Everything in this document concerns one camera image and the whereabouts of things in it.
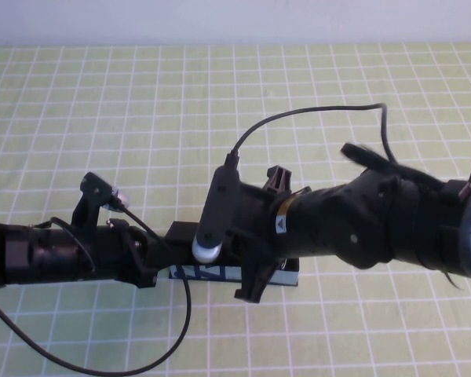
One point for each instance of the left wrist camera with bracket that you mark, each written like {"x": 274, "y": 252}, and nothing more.
{"x": 98, "y": 190}

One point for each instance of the green white-grid tablecloth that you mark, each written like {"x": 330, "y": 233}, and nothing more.
{"x": 102, "y": 118}

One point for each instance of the right wrist camera black silver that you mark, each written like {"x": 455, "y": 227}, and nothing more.
{"x": 217, "y": 208}

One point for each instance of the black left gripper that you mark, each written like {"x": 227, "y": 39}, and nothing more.
{"x": 129, "y": 255}

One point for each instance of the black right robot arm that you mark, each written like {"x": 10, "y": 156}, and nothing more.
{"x": 357, "y": 220}

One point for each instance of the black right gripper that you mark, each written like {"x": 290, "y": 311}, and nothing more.
{"x": 255, "y": 224}

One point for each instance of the black printed glasses case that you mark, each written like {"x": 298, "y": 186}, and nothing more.
{"x": 286, "y": 277}

